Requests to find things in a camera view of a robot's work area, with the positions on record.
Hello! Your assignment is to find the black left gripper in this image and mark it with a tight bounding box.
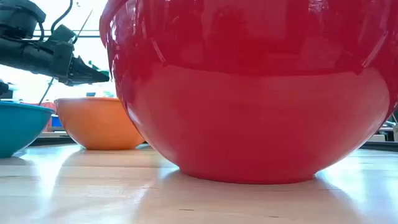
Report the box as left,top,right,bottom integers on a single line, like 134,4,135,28
46,24,110,87

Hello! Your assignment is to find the orange bowl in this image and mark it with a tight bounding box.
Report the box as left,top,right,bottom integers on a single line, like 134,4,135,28
54,97,146,151

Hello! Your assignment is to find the teal blue bowl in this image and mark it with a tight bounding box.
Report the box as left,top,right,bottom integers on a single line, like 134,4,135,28
0,101,55,159

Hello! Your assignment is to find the blue background box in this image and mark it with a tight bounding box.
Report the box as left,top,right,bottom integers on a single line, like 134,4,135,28
50,114,65,128

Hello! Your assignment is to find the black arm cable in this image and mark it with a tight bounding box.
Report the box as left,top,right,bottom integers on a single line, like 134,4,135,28
37,0,74,43

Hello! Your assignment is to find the large red bowl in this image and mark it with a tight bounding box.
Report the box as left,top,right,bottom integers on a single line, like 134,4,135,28
99,0,398,185

